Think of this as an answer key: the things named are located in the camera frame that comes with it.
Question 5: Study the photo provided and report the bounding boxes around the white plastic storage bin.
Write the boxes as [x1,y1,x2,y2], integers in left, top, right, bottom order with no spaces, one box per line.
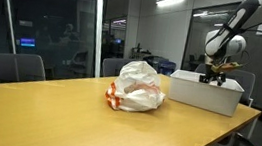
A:
[166,68,246,119]

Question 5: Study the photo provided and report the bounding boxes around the wrist mounted camera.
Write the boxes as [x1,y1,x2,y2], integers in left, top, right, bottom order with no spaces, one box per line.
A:
[210,59,244,77]

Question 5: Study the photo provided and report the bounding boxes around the glowing blue screen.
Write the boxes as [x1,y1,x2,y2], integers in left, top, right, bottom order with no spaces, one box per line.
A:
[18,36,37,48]

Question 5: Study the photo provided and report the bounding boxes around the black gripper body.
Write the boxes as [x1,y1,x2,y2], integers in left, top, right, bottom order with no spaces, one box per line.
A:
[200,64,228,83]

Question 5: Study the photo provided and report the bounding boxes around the grey office chair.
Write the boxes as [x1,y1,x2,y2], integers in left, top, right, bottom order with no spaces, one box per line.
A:
[190,62,257,107]
[99,54,141,82]
[0,50,49,96]

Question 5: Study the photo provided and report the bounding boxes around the blue storage boxes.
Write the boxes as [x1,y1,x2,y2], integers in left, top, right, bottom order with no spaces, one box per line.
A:
[155,59,178,77]

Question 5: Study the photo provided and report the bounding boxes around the white orange plastic bag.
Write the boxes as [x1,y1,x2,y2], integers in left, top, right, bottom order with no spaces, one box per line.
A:
[102,56,170,117]

